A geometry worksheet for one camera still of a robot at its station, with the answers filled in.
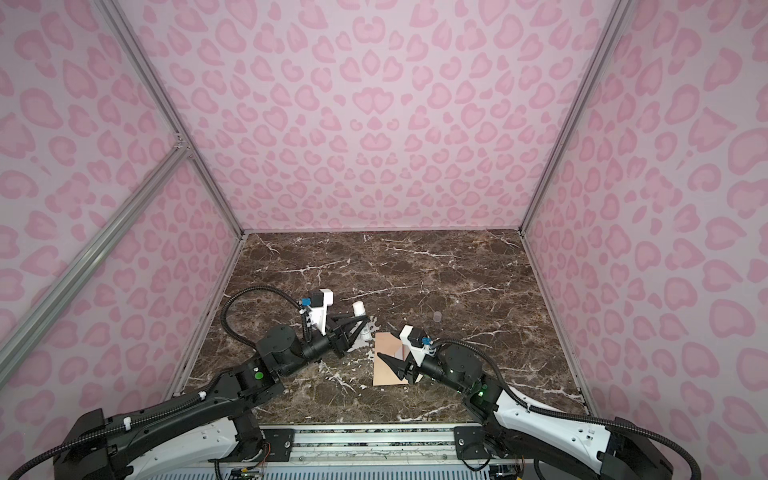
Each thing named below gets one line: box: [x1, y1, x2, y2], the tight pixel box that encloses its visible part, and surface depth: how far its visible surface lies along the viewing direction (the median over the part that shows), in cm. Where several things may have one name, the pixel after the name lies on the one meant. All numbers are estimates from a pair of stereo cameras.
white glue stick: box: [352, 301, 366, 317], surface depth 68 cm
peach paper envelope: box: [373, 332, 409, 386], surface depth 86 cm
